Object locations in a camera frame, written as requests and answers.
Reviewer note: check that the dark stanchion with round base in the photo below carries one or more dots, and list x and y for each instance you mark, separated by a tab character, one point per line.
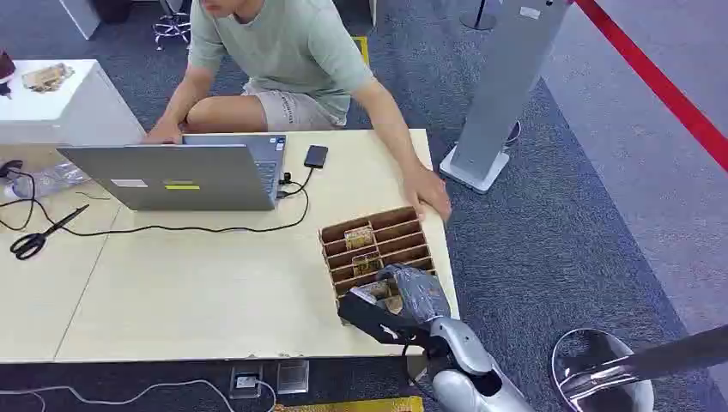
479	21

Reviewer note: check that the grey white pillar stand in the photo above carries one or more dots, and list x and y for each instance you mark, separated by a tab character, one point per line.
500	91

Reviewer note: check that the brown printed card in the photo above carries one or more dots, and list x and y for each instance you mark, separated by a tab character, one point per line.
367	265
375	290
359	238

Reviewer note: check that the red barrier belt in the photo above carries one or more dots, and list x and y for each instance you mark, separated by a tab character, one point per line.
660	85

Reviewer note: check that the person's left hand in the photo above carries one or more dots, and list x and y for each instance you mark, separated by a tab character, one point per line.
427	190

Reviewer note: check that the black smartphone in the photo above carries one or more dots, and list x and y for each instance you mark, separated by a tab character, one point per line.
316	156

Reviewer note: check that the black scissors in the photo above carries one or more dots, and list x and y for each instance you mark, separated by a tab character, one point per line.
34	241

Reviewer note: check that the wooden slotted card box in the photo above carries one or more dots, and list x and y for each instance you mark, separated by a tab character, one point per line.
398	233

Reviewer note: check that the small black device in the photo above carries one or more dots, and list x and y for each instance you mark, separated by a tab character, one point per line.
9	168

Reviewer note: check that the floor socket box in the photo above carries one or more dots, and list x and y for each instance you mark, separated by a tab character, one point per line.
246	382
293	376

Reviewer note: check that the white cupboard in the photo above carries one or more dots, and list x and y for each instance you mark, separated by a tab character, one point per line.
79	14

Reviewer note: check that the yellow floor marker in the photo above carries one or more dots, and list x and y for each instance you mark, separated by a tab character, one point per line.
362	50

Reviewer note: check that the white cabinet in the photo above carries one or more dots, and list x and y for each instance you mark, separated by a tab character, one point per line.
85	108

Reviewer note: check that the black bin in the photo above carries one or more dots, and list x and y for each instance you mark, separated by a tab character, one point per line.
112	10

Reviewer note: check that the yellow floor strip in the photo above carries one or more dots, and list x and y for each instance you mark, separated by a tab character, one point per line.
352	405

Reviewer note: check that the silver grey laptop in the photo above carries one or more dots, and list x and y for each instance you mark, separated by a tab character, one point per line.
182	173

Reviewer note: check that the clear plastic bag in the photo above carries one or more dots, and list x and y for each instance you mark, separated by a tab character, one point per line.
54	179

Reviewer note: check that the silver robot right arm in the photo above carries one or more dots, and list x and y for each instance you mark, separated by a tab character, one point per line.
472	364

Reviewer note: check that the chrome stanchion with round base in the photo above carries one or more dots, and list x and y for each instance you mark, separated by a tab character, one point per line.
603	378

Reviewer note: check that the dark red object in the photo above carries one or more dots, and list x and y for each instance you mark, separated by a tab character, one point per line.
6	65

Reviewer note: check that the person's right hand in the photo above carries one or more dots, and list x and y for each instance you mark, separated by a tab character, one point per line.
162	134

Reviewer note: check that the person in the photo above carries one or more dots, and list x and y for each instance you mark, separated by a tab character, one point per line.
284	51

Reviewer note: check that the chrome office chair base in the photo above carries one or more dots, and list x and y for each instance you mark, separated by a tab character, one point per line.
172	25

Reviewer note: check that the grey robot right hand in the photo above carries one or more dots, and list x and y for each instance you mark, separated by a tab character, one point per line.
421	295

